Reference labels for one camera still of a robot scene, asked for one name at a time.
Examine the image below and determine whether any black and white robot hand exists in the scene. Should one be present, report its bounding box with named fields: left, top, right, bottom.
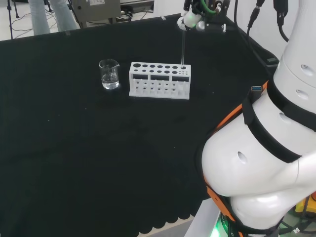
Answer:
left=177, top=7, right=206, bottom=32

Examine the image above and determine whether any clear glass rod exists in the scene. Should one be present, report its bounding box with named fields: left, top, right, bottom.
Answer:
left=181, top=28, right=187, bottom=68

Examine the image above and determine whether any white test tube rack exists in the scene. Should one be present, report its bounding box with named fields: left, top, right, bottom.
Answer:
left=128, top=61, right=192, bottom=100

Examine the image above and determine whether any black box with green label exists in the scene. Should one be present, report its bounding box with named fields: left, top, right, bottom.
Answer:
left=265, top=55, right=280, bottom=68

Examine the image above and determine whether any grey metal equipment case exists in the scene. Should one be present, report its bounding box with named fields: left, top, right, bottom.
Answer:
left=70, top=0, right=122, bottom=28

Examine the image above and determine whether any small clear glass beaker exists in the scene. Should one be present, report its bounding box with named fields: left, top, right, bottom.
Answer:
left=98, top=59, right=121, bottom=90

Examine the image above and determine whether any person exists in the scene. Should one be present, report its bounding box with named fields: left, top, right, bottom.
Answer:
left=26, top=0, right=78, bottom=36

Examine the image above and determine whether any black bench cloth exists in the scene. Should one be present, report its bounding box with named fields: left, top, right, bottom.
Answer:
left=0, top=13, right=280, bottom=237

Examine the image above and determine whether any black tripod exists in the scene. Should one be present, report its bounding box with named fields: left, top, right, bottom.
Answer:
left=4, top=0, right=13, bottom=40

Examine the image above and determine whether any yellow stop button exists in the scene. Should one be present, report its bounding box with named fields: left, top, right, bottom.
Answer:
left=295, top=192, right=316, bottom=213

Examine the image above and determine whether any green cable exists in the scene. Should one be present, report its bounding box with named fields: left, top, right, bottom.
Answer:
left=197, top=0, right=216, bottom=13

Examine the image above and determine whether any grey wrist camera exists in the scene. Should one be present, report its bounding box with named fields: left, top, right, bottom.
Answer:
left=196, top=21, right=228, bottom=34

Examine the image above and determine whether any black cable with straight connector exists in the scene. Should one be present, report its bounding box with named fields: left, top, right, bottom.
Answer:
left=233, top=0, right=275, bottom=78

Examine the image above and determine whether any thick black cable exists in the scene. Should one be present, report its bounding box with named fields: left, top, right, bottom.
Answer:
left=272, top=0, right=290, bottom=43

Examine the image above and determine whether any orange cable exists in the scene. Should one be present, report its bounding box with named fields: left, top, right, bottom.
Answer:
left=195, top=80, right=270, bottom=237

